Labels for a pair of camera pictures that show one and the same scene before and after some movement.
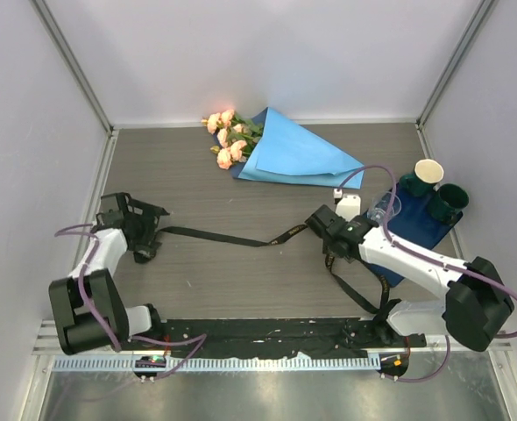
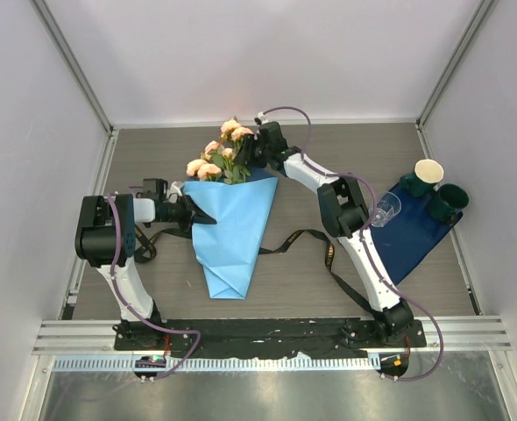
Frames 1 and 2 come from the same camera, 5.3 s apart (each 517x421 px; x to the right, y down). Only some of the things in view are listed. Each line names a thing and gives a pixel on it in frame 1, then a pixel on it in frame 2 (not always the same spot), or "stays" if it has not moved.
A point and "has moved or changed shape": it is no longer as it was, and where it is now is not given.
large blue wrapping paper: [289, 152] has moved or changed shape
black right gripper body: [327, 249] to [264, 152]
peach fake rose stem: [250, 132] to [225, 157]
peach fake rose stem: [229, 119] to [232, 131]
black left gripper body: [145, 225] to [179, 212]
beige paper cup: [429, 171] stays
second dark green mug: [412, 184] stays
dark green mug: [447, 203] stays
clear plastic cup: [378, 210] stays
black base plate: [270, 336] stays
